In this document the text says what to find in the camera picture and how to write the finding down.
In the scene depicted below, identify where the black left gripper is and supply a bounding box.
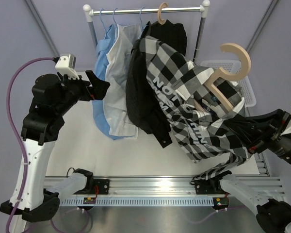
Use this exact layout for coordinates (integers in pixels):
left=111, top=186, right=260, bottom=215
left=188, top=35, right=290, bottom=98
left=54, top=70, right=110, bottom=116

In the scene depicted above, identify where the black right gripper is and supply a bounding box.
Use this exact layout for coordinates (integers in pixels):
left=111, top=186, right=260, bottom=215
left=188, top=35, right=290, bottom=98
left=224, top=107, right=291, bottom=169

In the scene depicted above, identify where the black white checkered shirt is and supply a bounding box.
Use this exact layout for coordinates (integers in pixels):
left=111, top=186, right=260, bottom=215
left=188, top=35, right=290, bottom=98
left=139, top=36, right=250, bottom=180

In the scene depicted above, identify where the wooden hanger of checkered shirt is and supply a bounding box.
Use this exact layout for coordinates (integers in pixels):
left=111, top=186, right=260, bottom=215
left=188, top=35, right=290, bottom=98
left=204, top=43, right=251, bottom=111

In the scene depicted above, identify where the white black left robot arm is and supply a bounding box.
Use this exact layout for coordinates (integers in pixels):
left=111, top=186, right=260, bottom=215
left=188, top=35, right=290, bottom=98
left=0, top=70, right=110, bottom=223

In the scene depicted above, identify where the dark pinstriped shirt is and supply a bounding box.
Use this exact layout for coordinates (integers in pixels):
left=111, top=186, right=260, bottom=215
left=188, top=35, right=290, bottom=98
left=126, top=22, right=153, bottom=134

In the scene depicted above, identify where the light blue shirt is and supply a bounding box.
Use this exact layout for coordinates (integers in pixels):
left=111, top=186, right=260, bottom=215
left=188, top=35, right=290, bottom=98
left=93, top=24, right=118, bottom=140

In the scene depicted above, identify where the wooden hanger of black shirt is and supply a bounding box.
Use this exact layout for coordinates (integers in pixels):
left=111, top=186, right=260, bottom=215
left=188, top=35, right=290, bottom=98
left=157, top=2, right=168, bottom=25

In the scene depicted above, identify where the white plastic basket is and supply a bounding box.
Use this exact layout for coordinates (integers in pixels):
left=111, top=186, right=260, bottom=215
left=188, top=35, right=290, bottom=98
left=200, top=60, right=257, bottom=108

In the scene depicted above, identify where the metal clothes rack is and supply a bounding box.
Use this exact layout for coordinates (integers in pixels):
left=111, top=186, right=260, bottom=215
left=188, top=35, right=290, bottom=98
left=82, top=0, right=210, bottom=63

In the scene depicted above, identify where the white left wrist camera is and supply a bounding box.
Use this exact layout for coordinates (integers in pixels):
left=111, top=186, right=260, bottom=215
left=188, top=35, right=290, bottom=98
left=55, top=53, right=79, bottom=80

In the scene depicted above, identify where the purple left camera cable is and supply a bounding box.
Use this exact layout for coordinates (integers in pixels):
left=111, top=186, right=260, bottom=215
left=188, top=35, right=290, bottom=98
left=5, top=57, right=58, bottom=233

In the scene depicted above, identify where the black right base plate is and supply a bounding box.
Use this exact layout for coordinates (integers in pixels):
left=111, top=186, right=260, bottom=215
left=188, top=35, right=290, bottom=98
left=190, top=179, right=228, bottom=195

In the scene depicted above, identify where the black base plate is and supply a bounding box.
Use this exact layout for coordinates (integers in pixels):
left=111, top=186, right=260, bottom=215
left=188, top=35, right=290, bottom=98
left=190, top=179, right=228, bottom=195
left=84, top=178, right=110, bottom=195

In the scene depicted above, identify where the blue wire hanger left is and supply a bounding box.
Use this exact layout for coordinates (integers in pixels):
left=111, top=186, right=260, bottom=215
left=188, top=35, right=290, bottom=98
left=99, top=8, right=108, bottom=32

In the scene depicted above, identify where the blue wire hanger right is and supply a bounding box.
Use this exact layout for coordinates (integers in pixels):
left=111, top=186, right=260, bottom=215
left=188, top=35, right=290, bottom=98
left=139, top=7, right=145, bottom=31

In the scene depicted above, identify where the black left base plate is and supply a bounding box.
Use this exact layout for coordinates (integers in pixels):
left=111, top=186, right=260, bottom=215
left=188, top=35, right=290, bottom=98
left=84, top=178, right=110, bottom=195

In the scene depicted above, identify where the aluminium mounting rail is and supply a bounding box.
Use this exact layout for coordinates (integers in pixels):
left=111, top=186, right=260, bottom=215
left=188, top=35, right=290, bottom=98
left=43, top=176, right=286, bottom=196

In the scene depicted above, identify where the white slotted cable duct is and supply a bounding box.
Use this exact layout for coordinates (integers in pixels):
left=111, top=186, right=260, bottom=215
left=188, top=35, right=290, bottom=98
left=61, top=197, right=214, bottom=207

